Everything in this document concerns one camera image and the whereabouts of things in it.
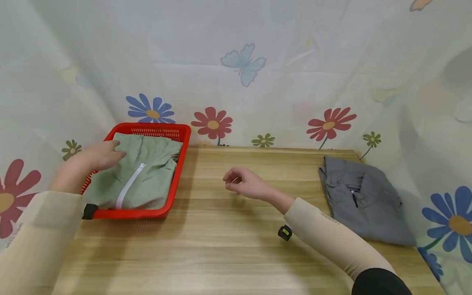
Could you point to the person's left forearm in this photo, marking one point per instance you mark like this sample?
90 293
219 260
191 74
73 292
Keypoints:
35 237

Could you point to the red plastic basket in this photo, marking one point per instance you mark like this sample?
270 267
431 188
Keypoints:
181 157

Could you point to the person's left fingers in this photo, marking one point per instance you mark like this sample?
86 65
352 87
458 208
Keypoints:
115 153

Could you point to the person's right fingers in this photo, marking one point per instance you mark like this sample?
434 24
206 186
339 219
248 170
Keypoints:
232 180

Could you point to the black wrist band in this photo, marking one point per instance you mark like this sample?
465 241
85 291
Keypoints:
89 211
284 232

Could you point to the grey folded shirt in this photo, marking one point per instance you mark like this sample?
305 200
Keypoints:
372 209

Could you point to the person's right forearm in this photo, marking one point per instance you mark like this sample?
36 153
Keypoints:
332 237

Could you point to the green garment with white zipper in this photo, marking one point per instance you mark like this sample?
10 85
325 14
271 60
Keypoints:
151 180

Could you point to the person's right hand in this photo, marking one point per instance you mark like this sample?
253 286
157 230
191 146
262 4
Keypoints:
250 184

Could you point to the person's left hand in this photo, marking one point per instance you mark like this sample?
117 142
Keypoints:
94 157

